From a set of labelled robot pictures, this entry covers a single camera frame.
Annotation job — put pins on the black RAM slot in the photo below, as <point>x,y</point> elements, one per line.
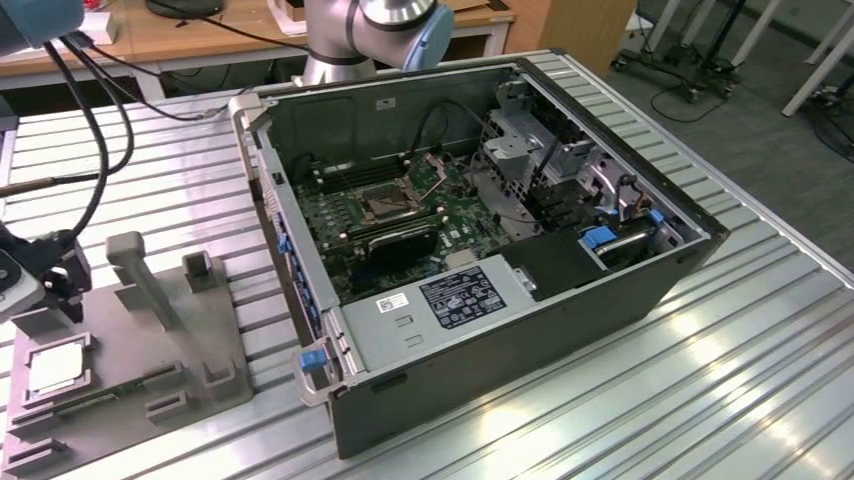
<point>427,219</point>
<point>361,185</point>
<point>347,239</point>
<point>361,173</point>
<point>361,179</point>

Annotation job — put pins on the black monitor base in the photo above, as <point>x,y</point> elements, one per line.
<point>187,7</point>

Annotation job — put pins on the silver CPU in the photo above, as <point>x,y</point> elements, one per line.
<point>56,367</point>

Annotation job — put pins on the CPU socket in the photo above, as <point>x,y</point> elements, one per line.
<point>387,205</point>

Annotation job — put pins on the silver power supply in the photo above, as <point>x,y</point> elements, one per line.
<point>401,330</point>

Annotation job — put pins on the black plastic shroud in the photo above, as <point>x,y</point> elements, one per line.
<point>550,267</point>

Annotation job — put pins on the silver drive cage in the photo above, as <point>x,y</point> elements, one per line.
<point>510,150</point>

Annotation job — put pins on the grey parts rack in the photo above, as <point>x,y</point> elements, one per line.
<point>134,350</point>

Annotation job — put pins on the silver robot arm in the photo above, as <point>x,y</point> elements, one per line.
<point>401,15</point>

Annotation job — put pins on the white table leg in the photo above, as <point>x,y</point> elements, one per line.
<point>796,105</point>

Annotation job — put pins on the black PC case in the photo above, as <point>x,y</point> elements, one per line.
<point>534,360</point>

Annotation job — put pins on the small silver heatsink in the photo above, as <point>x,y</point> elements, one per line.
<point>462,259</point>

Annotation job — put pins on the small white box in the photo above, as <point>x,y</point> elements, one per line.
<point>96,30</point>

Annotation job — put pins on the black graphics card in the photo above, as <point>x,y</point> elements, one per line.
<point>401,247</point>

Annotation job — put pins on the white cardboard box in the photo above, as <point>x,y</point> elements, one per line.
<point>287,20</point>

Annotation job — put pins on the wooden cabinet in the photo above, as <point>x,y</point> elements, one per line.
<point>581,30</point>

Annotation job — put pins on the wooden desk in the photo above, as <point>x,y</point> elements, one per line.
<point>234,39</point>

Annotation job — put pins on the green motherboard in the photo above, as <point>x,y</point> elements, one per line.
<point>467,205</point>

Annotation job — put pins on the black wheeled stand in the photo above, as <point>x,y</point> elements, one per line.
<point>723,30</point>

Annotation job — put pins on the green RAM stick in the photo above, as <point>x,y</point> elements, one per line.
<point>94,400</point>

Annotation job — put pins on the blue release latch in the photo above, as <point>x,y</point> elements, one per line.
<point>312,362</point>

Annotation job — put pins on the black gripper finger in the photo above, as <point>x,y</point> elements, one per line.
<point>67,270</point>

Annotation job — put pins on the blue disk latch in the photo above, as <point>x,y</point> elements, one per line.
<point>595,237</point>

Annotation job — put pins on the black disk bay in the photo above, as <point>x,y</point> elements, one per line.
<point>627,257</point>

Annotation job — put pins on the small blue clip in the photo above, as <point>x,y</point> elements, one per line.
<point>654,218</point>

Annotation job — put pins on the blue slot tab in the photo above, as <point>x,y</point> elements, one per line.
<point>282,242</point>

